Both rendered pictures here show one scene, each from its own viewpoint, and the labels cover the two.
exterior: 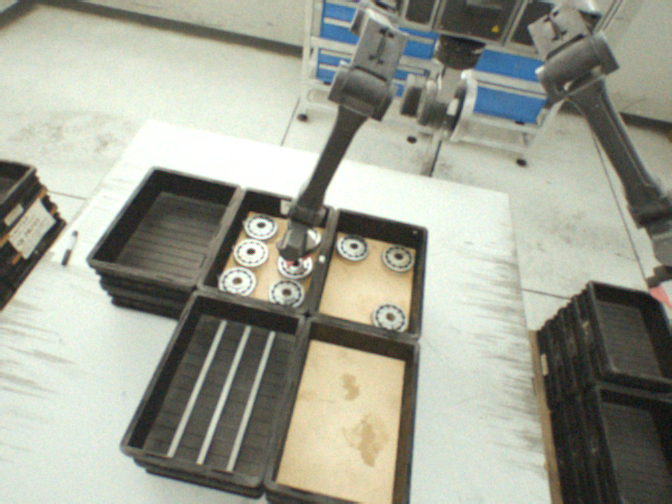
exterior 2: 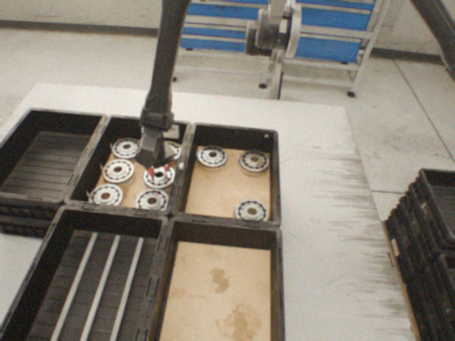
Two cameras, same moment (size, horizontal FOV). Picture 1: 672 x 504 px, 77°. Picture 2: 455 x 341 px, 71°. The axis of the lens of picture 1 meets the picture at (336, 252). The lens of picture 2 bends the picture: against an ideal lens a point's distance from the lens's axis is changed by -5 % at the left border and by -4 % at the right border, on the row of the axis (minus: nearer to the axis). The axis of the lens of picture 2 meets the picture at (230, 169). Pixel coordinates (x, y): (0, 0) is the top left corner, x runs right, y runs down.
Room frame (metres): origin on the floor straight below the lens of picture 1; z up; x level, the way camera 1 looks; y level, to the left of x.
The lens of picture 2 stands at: (0.03, -0.10, 1.66)
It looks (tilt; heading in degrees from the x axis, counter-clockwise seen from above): 47 degrees down; 359
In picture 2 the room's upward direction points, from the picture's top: 5 degrees clockwise
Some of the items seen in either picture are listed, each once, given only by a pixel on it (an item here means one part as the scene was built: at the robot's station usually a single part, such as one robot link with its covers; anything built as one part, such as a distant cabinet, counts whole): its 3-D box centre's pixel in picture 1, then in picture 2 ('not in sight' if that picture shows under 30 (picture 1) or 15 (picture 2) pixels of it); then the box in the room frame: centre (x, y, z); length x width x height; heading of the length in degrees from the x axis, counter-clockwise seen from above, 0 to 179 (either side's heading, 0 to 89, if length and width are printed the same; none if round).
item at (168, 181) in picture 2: (295, 264); (159, 175); (0.73, 0.11, 0.86); 0.10 x 0.10 x 0.01
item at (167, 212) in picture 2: (272, 245); (135, 160); (0.74, 0.18, 0.92); 0.40 x 0.30 x 0.02; 178
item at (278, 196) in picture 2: (373, 269); (231, 169); (0.73, -0.12, 0.92); 0.40 x 0.30 x 0.02; 178
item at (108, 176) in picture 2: (251, 253); (118, 170); (0.74, 0.25, 0.86); 0.10 x 0.10 x 0.01
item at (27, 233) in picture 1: (32, 227); not in sight; (0.97, 1.26, 0.41); 0.31 x 0.02 x 0.16; 0
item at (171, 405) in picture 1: (225, 384); (95, 290); (0.34, 0.20, 0.87); 0.40 x 0.30 x 0.11; 178
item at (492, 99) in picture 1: (499, 75); (322, 27); (2.67, -0.78, 0.60); 0.72 x 0.03 x 0.56; 90
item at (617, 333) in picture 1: (600, 354); (439, 229); (0.95, -1.18, 0.37); 0.40 x 0.30 x 0.45; 0
